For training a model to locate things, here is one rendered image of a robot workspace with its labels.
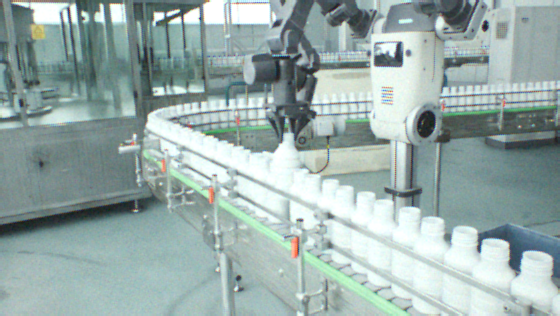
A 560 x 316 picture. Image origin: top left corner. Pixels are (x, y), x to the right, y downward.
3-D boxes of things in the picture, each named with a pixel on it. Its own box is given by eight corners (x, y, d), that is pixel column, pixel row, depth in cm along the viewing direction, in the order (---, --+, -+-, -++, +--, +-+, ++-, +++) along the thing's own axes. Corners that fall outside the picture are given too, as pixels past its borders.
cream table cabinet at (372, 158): (382, 157, 630) (383, 67, 604) (404, 168, 571) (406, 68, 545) (302, 164, 607) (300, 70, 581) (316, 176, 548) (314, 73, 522)
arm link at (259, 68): (299, 29, 110) (279, 32, 117) (255, 30, 104) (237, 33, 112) (301, 81, 113) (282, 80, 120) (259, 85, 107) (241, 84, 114)
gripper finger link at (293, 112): (308, 142, 118) (307, 104, 116) (284, 146, 115) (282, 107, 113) (294, 138, 124) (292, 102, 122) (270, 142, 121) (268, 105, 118)
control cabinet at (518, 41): (529, 138, 716) (541, 6, 673) (555, 145, 668) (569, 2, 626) (481, 142, 699) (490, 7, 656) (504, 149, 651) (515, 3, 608)
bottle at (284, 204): (294, 220, 129) (292, 161, 125) (276, 226, 125) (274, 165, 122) (281, 215, 133) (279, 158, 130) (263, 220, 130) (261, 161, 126)
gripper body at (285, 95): (310, 109, 117) (309, 79, 115) (274, 113, 112) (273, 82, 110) (296, 107, 123) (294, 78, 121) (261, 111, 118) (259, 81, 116)
